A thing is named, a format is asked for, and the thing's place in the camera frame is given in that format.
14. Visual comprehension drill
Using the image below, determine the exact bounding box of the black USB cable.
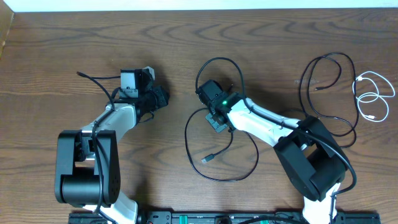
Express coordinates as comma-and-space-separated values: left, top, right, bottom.
184, 107, 260, 182
298, 52, 360, 149

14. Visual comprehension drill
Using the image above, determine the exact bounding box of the white USB cable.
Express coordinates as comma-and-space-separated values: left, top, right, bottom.
351, 70, 396, 123

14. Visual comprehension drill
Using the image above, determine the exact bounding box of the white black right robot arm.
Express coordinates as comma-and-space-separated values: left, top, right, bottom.
195, 80, 351, 223

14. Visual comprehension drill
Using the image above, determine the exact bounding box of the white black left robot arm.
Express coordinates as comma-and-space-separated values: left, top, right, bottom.
55, 67, 170, 223

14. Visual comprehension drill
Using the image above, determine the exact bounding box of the light wooden side board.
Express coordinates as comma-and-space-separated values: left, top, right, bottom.
0, 0, 14, 55

